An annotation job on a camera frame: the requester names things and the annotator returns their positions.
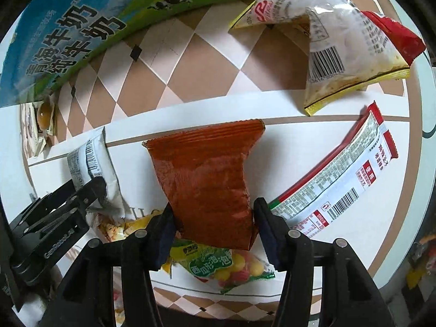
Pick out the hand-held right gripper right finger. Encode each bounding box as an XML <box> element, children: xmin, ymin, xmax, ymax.
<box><xmin>253</xmin><ymin>197</ymin><xmax>397</xmax><ymax>327</ymax></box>

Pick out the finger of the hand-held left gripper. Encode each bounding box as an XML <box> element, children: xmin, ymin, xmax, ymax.
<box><xmin>8</xmin><ymin>180</ymin><xmax>78</xmax><ymax>235</ymax></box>
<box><xmin>10</xmin><ymin>176</ymin><xmax>108</xmax><ymax>285</ymax></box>

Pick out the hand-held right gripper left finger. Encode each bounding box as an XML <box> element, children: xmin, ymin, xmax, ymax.
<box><xmin>39</xmin><ymin>204</ymin><xmax>176</xmax><ymax>327</ymax></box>

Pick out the white barcode snack packet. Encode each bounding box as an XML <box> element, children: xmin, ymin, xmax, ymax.
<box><xmin>66</xmin><ymin>128</ymin><xmax>164</xmax><ymax>246</ymax></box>

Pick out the red-brown snack packet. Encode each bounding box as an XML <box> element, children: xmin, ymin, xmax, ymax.
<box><xmin>142</xmin><ymin>119</ymin><xmax>265</xmax><ymax>251</ymax></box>

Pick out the egg yolk snack packet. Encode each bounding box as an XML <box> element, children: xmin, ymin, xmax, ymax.
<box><xmin>20</xmin><ymin>93</ymin><xmax>57</xmax><ymax>159</ymax></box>

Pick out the blue green cardboard box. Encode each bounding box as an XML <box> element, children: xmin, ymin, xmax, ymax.
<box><xmin>0</xmin><ymin>0</ymin><xmax>258</xmax><ymax>108</ymax></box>

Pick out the green candy packet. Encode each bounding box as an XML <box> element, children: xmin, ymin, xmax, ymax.
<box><xmin>162</xmin><ymin>238</ymin><xmax>276</xmax><ymax>295</ymax></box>

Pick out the long white red snack packet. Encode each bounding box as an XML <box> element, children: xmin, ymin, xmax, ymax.
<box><xmin>267</xmin><ymin>101</ymin><xmax>398</xmax><ymax>235</ymax></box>

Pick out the diamond pattern tablecloth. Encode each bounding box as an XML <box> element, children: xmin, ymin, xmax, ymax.
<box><xmin>24</xmin><ymin>0</ymin><xmax>419</xmax><ymax>317</ymax></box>

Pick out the white yellow-edged snack packet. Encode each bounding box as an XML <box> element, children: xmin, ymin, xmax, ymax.
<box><xmin>229</xmin><ymin>0</ymin><xmax>411</xmax><ymax>116</ymax></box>

